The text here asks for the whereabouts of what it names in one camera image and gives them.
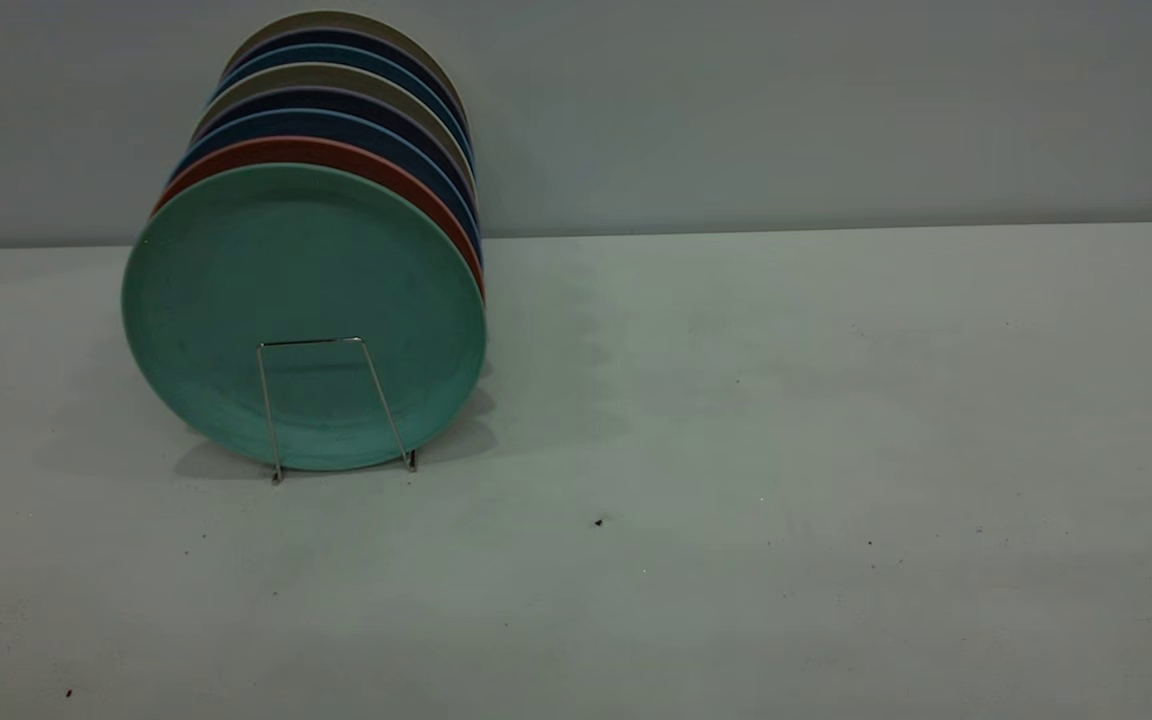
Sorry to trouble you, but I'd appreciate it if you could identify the teal blue round plate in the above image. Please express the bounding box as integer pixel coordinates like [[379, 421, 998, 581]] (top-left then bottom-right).
[[208, 42, 474, 166]]

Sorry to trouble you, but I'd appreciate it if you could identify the pink round plate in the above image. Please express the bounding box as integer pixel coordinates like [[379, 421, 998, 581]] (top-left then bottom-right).
[[151, 136, 486, 301]]

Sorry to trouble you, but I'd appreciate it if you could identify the green round plate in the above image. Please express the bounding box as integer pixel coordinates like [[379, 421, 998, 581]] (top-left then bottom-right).
[[121, 163, 487, 472]]

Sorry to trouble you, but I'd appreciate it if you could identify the metal wire plate rack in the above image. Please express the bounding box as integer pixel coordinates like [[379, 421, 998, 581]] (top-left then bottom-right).
[[256, 337, 419, 485]]

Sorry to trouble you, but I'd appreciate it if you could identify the dark purple round plate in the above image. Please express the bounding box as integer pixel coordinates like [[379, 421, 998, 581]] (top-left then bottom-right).
[[219, 26, 470, 131], [191, 86, 479, 216]]

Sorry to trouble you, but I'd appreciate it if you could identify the beige round plate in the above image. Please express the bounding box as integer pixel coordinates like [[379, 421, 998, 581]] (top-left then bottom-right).
[[226, 9, 467, 111], [198, 62, 477, 191]]

